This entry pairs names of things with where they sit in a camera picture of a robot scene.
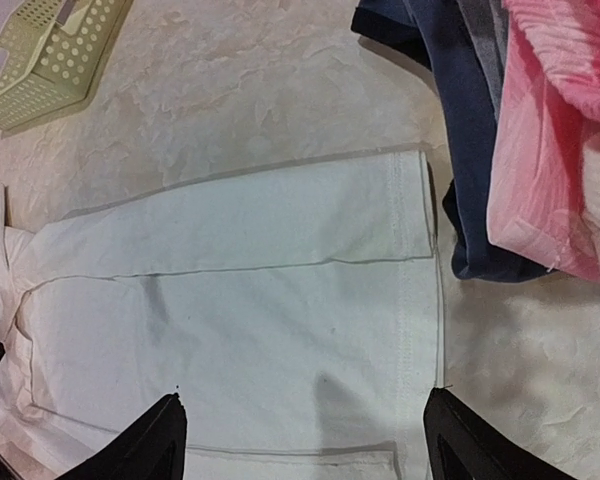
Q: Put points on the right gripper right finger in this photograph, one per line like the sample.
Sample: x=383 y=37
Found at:
x=462 y=445

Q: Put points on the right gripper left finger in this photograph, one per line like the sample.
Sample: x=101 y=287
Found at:
x=152 y=447

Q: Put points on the white cloth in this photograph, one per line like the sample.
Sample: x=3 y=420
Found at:
x=295 y=311

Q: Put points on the pink patterned shorts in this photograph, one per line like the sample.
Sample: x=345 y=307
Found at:
x=544 y=200

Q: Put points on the green plastic basket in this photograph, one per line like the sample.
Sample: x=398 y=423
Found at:
x=52 y=56

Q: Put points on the navy folded garment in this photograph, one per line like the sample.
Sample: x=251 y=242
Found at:
x=434 y=34

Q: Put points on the grey blue folded garment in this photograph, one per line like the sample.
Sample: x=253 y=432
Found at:
x=487 y=25

